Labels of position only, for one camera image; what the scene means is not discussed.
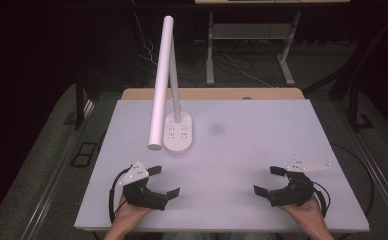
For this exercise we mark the aluminium floor rail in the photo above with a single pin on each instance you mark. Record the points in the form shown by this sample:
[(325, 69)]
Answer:
[(378, 180), (53, 181)]

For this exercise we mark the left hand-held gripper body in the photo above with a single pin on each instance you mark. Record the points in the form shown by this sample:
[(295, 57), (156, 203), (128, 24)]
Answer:
[(141, 195)]

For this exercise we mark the person's right hand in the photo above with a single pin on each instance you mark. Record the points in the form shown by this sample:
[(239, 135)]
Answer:
[(302, 213)]

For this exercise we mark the grey metal desk frame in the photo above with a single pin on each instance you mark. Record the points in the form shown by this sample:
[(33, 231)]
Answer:
[(248, 31)]

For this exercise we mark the light grey table mat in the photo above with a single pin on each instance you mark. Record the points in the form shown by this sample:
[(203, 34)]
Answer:
[(235, 150)]

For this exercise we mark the black rectangular floor frame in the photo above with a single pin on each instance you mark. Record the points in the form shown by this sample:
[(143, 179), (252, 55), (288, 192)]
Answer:
[(83, 154)]

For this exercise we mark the person's left hand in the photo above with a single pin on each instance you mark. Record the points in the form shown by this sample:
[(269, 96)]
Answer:
[(130, 213)]

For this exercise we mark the wooden table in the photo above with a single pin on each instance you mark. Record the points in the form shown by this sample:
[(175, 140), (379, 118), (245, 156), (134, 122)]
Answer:
[(212, 93)]

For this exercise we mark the white desk lamp with sockets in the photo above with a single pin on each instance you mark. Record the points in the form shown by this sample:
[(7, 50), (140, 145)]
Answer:
[(160, 83)]

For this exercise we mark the black metal stand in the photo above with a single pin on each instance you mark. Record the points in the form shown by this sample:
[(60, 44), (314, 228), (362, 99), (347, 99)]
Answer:
[(354, 106), (79, 103)]

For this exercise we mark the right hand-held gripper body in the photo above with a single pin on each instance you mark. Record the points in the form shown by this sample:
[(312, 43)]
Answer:
[(295, 191)]

